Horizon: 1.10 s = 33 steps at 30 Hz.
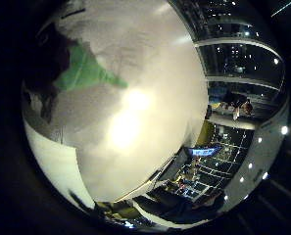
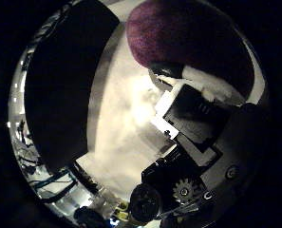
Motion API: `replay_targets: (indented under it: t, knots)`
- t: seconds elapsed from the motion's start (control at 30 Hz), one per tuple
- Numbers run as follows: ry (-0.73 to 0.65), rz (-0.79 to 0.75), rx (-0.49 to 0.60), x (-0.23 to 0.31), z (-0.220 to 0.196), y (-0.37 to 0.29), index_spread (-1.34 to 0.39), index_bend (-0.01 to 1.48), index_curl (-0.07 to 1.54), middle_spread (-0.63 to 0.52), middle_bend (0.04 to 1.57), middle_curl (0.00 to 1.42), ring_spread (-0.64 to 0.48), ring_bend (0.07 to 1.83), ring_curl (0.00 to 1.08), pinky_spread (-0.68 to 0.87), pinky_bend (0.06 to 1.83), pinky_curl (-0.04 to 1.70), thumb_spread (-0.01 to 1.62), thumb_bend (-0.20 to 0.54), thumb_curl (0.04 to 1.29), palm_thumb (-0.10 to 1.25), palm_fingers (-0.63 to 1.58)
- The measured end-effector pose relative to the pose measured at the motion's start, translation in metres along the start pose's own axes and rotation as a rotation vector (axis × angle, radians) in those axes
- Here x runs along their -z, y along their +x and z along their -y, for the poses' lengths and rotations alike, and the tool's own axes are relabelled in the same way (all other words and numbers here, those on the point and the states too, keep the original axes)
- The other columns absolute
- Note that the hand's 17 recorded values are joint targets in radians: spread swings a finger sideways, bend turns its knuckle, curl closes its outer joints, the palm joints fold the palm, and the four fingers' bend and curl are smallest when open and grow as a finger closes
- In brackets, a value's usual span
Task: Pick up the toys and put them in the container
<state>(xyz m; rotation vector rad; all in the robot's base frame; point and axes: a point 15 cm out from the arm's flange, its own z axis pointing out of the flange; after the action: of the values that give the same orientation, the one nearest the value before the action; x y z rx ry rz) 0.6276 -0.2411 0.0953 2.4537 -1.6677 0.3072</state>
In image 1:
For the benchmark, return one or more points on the open black laptop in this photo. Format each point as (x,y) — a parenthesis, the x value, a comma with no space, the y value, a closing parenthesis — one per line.
(203,152)

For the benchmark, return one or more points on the person seated at desk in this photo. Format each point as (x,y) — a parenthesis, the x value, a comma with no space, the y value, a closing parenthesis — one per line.
(238,103)

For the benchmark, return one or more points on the purple eggplant plush toy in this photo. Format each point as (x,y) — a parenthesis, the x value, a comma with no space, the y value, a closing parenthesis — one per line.
(83,71)

